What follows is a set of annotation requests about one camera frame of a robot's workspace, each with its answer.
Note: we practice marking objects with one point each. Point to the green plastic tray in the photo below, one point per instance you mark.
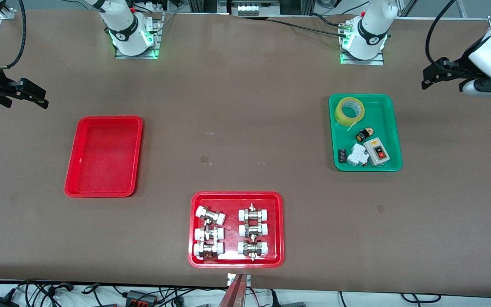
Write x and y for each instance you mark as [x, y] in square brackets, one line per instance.
[379, 123]

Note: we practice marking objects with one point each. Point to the red tray with fittings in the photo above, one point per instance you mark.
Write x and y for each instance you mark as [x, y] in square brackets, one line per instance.
[232, 256]

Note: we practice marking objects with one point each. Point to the red aluminium profile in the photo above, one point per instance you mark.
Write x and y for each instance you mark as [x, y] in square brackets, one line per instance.
[233, 294]

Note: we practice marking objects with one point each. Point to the grey connector box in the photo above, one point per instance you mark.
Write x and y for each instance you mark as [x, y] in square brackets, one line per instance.
[141, 297]

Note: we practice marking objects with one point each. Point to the small black component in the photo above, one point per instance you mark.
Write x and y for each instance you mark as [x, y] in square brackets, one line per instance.
[342, 156]

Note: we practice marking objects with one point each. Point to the white-capped metal pipe fitting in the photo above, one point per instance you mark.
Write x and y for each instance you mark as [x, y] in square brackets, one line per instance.
[252, 249]
[253, 214]
[253, 230]
[210, 215]
[208, 250]
[209, 233]

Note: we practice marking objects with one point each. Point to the black power adapter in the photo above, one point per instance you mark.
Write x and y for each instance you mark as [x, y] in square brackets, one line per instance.
[0, 302]

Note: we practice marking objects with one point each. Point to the red tray without fittings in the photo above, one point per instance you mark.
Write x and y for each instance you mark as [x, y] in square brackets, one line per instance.
[105, 157]

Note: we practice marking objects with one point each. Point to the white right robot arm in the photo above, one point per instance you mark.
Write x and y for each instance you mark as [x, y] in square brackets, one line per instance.
[124, 25]

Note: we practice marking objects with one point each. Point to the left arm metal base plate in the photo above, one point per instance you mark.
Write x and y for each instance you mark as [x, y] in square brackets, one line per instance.
[377, 61]

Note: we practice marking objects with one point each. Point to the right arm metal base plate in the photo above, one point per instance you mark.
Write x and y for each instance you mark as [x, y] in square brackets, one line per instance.
[157, 38]

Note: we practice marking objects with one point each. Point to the black round push button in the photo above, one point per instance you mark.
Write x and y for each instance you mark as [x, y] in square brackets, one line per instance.
[361, 136]

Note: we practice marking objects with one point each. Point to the grey power strip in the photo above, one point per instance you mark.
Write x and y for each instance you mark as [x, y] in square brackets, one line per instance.
[254, 7]

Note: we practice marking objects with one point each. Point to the yellow tape roll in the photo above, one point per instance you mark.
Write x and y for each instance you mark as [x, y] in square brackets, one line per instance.
[350, 111]

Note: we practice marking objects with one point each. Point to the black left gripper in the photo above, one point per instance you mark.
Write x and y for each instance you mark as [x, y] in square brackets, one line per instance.
[460, 68]

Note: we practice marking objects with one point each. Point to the grey switch box red button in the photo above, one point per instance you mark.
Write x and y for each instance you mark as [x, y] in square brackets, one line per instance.
[377, 152]

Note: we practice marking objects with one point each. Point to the white circuit breaker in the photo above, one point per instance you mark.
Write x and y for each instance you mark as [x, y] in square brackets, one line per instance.
[357, 155]

